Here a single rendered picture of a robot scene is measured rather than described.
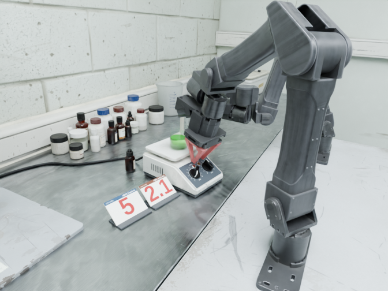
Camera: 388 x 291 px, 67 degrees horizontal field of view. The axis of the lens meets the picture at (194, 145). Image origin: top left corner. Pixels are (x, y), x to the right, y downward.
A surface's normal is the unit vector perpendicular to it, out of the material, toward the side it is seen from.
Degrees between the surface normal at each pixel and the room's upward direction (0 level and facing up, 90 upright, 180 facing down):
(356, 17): 90
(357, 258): 0
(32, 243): 0
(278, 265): 0
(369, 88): 90
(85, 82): 90
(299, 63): 90
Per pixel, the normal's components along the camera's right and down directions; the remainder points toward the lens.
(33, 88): 0.89, 0.21
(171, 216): 0.04, -0.92
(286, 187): -0.85, 0.17
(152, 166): -0.62, 0.28
